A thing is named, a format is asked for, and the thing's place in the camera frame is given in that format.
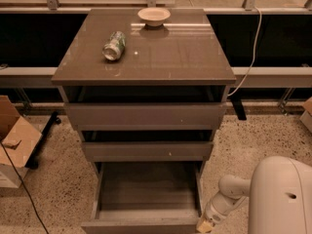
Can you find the black stand leg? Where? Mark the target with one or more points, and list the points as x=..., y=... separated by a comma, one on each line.
x=32, y=162
x=238, y=108

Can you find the grey top drawer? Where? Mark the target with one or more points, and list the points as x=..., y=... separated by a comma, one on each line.
x=144, y=117

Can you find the grey bottom drawer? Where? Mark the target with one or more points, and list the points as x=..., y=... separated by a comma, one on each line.
x=146, y=198

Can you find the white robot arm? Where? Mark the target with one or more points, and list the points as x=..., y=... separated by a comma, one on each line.
x=279, y=197

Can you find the grey drawer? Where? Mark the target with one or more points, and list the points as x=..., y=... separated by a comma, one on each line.
x=144, y=117
x=147, y=151
x=146, y=198

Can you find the white ceramic bowl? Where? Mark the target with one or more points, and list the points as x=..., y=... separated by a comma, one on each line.
x=154, y=16

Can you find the grey middle drawer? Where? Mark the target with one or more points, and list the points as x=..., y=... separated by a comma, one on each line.
x=147, y=151

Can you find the black stand leg left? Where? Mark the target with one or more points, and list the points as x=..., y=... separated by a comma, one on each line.
x=32, y=162

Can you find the crushed green soda can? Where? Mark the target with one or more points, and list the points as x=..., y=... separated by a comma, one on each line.
x=115, y=46

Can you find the black stand leg right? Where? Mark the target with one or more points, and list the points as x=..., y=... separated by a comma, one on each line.
x=238, y=108

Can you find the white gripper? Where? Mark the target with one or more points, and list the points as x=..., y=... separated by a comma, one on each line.
x=213, y=215

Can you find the open cardboard box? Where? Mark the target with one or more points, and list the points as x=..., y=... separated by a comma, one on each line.
x=18, y=138

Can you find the cardboard box at right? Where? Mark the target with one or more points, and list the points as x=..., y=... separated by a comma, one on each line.
x=306, y=117

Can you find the grey drawer cabinet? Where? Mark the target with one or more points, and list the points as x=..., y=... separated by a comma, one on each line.
x=179, y=62

